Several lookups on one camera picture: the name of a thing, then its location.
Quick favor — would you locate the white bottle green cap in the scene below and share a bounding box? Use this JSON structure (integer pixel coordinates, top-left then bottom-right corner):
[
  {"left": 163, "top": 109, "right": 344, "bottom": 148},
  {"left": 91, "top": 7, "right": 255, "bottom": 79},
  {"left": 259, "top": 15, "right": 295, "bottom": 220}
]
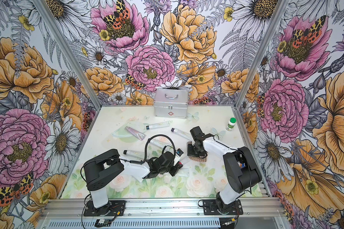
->
[{"left": 226, "top": 117, "right": 237, "bottom": 131}]

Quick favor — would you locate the white tube dark blue cap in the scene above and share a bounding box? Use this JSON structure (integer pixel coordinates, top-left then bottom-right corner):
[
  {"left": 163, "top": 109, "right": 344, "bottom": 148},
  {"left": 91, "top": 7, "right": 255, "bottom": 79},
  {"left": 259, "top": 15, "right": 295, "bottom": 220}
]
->
[{"left": 176, "top": 169, "right": 190, "bottom": 177}]

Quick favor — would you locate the brown striped towel cloth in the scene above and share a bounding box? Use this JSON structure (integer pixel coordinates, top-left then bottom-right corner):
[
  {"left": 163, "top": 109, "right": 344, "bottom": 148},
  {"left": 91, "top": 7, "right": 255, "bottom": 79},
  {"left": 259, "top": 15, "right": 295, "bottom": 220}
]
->
[{"left": 187, "top": 142, "right": 207, "bottom": 162}]

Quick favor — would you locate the white tube purple cap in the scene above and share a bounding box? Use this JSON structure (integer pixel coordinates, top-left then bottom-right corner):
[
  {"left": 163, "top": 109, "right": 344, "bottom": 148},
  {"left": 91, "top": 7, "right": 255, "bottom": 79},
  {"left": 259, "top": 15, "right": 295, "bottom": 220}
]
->
[
  {"left": 132, "top": 171, "right": 148, "bottom": 182},
  {"left": 171, "top": 128, "right": 193, "bottom": 142}
]

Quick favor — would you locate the white slotted cable duct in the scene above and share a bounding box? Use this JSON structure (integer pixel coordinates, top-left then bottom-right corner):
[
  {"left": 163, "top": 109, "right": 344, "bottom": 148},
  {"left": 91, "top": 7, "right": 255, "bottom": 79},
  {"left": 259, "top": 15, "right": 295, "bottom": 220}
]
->
[{"left": 44, "top": 218, "right": 221, "bottom": 229}]

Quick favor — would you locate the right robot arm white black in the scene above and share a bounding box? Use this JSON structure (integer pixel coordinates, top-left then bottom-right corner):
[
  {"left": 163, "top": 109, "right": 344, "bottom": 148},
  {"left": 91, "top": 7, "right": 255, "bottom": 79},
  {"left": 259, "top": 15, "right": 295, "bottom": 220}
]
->
[{"left": 187, "top": 127, "right": 262, "bottom": 215}]

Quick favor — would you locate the silver aluminium first aid case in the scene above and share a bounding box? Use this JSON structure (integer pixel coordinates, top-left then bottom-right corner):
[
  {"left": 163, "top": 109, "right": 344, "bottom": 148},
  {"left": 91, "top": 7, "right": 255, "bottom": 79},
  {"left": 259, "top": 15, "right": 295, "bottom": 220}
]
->
[{"left": 153, "top": 89, "right": 189, "bottom": 119}]

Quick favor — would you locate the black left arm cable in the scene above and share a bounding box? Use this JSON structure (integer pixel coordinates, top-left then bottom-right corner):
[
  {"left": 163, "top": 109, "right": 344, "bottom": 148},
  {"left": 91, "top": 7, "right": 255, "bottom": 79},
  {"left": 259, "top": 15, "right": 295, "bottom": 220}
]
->
[{"left": 128, "top": 134, "right": 177, "bottom": 164}]

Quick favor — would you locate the purple metallic tube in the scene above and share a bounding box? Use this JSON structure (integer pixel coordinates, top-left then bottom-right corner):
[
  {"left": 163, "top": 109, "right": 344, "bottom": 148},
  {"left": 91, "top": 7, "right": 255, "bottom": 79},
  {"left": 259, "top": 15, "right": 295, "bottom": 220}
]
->
[{"left": 125, "top": 126, "right": 146, "bottom": 141}]

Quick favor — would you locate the aluminium front rail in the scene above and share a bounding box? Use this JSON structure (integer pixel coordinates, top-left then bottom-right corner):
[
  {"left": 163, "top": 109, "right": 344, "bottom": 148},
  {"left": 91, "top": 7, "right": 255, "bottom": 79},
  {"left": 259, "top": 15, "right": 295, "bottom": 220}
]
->
[{"left": 40, "top": 197, "right": 285, "bottom": 219}]

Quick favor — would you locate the white tube teal cap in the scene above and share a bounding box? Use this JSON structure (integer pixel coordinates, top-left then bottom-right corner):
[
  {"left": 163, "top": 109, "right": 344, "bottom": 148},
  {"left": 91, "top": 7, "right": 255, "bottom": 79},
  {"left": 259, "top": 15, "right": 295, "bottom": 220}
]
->
[{"left": 146, "top": 121, "right": 170, "bottom": 130}]

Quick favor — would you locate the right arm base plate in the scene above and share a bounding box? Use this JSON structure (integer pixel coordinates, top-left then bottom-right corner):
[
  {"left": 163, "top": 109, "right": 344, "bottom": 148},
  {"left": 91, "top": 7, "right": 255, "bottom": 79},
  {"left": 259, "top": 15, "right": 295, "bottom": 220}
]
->
[{"left": 202, "top": 199, "right": 243, "bottom": 216}]

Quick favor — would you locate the right aluminium corner post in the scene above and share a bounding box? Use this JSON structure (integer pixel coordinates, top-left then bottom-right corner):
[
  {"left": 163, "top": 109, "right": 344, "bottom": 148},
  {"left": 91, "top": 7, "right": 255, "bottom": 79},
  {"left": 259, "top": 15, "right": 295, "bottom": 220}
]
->
[{"left": 234, "top": 0, "right": 289, "bottom": 110}]

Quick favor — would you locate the white tube purple cap far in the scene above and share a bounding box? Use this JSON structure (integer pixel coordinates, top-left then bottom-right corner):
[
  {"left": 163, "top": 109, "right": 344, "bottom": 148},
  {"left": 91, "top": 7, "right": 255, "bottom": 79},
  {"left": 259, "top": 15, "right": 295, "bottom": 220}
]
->
[{"left": 171, "top": 128, "right": 193, "bottom": 142}]

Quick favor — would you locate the left aluminium corner post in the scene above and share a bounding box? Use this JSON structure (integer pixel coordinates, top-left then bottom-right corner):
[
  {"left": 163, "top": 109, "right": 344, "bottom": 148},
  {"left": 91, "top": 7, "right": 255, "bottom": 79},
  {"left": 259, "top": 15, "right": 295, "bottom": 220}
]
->
[{"left": 33, "top": 1, "right": 102, "bottom": 111}]

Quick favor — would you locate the white tube black cap centre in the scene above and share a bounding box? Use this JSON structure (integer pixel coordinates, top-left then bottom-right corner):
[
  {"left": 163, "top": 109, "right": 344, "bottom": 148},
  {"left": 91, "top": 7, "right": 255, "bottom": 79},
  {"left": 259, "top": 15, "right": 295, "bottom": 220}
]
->
[{"left": 150, "top": 139, "right": 173, "bottom": 151}]

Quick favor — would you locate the white tube red cap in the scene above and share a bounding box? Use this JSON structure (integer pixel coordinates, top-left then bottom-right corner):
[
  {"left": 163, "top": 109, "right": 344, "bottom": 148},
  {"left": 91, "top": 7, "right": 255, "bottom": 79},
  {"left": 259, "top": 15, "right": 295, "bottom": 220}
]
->
[{"left": 175, "top": 154, "right": 190, "bottom": 168}]

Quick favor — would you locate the white tube purple cap near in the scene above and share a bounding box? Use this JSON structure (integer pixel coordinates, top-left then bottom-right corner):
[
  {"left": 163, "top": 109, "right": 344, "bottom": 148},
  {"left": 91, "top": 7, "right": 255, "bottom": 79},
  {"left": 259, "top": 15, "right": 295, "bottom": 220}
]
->
[{"left": 132, "top": 171, "right": 148, "bottom": 182}]

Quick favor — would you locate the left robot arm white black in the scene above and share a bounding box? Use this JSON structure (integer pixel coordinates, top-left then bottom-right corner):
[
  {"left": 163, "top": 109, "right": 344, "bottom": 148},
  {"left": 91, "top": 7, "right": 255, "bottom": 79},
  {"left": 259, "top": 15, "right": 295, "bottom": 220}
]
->
[{"left": 83, "top": 146, "right": 184, "bottom": 209}]

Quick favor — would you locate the aluminium corner post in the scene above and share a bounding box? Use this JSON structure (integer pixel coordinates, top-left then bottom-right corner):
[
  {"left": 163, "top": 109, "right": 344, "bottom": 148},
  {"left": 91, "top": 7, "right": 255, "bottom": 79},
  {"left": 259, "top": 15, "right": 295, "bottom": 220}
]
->
[
  {"left": 234, "top": 0, "right": 289, "bottom": 110},
  {"left": 33, "top": 1, "right": 102, "bottom": 111}
]

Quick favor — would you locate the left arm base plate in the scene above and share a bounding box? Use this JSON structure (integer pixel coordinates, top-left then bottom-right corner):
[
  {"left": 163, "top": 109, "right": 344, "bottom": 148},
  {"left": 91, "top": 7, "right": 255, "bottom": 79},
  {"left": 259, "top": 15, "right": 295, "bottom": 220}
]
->
[{"left": 83, "top": 200, "right": 126, "bottom": 217}]

